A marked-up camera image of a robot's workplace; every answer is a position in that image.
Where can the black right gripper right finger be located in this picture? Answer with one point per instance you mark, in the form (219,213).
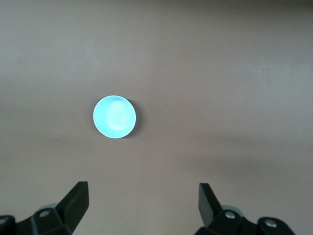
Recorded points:
(210,210)

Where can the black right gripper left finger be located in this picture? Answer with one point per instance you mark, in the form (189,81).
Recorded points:
(71,208)

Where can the blue bowl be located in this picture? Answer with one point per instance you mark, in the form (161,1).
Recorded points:
(114,117)

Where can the brown table cover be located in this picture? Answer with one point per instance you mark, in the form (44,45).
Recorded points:
(220,73)

